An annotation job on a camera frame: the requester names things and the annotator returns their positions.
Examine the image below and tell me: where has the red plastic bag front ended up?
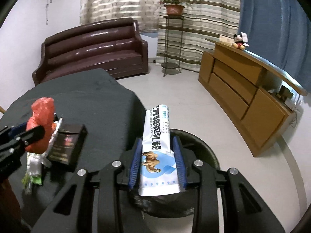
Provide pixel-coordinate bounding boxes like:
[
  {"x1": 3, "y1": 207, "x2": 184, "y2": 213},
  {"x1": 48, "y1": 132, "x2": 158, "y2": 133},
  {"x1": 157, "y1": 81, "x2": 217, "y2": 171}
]
[{"x1": 25, "y1": 97, "x2": 56, "y2": 154}]

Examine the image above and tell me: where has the white blue milk powder pouch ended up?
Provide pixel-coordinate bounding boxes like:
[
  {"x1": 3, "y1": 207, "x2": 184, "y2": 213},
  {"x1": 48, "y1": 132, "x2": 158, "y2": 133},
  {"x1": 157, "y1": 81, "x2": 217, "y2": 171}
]
[{"x1": 139, "y1": 104, "x2": 180, "y2": 197}]

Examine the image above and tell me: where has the black trash bin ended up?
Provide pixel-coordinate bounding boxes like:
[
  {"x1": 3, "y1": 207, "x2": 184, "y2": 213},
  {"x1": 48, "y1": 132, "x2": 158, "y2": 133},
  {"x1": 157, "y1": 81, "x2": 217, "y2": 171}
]
[{"x1": 128, "y1": 129, "x2": 220, "y2": 218}]

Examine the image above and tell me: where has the green white crumpled wrapper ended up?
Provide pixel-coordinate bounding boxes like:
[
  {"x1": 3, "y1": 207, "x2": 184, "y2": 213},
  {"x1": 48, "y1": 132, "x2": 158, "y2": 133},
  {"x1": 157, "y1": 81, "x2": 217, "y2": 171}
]
[{"x1": 21, "y1": 117, "x2": 63, "y2": 195}]

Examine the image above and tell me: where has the black cigarette box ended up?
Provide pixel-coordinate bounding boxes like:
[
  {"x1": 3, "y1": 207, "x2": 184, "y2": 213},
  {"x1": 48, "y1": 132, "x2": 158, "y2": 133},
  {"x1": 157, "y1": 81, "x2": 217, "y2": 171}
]
[{"x1": 47, "y1": 123, "x2": 87, "y2": 171}]

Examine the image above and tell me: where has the dark grey tablecloth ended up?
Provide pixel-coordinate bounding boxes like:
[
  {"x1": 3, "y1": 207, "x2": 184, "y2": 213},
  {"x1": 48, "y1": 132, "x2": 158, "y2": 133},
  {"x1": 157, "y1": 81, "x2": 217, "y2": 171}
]
[{"x1": 0, "y1": 68, "x2": 147, "y2": 228}]

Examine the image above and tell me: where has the wooden sideboard cabinet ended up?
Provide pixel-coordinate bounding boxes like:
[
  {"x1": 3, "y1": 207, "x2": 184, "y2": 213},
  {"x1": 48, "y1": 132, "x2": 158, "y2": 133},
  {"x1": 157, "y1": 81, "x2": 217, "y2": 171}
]
[{"x1": 198, "y1": 41, "x2": 307, "y2": 157}]

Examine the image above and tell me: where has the dark red leather sofa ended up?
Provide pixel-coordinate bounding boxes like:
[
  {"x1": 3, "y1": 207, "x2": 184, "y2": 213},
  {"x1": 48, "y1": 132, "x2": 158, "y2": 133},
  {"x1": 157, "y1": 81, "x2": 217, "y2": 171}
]
[{"x1": 32, "y1": 17, "x2": 149, "y2": 85}]

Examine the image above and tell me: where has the mickey mouse plush toy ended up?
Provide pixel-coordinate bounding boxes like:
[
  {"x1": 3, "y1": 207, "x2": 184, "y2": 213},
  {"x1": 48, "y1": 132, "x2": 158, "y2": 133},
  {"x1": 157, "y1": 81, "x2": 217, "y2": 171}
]
[{"x1": 231, "y1": 32, "x2": 250, "y2": 50}]

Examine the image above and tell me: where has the white box on cabinet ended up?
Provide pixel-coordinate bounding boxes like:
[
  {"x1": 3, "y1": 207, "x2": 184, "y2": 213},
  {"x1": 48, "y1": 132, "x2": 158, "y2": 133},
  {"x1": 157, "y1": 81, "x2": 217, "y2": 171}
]
[{"x1": 219, "y1": 35, "x2": 234, "y2": 46}]

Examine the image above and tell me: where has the blue curtain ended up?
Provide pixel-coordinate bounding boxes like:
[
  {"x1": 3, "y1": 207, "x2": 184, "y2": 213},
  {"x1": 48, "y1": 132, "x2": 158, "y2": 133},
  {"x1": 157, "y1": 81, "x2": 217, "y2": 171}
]
[{"x1": 239, "y1": 0, "x2": 310, "y2": 91}]

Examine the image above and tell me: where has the black metal plant stand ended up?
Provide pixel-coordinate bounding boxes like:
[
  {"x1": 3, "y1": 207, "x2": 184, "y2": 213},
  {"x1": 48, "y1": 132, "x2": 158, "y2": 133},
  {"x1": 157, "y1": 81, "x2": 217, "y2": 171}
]
[{"x1": 161, "y1": 15, "x2": 184, "y2": 77}]

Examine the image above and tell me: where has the potted plant in clay pot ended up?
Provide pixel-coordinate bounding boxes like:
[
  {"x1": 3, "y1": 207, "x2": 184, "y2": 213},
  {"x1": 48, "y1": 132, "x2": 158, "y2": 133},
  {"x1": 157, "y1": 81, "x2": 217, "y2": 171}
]
[{"x1": 160, "y1": 0, "x2": 188, "y2": 16}]

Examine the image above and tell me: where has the striped beige curtain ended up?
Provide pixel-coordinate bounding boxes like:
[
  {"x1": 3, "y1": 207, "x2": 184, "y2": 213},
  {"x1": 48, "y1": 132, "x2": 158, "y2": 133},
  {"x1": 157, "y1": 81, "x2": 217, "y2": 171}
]
[{"x1": 80, "y1": 0, "x2": 240, "y2": 72}]

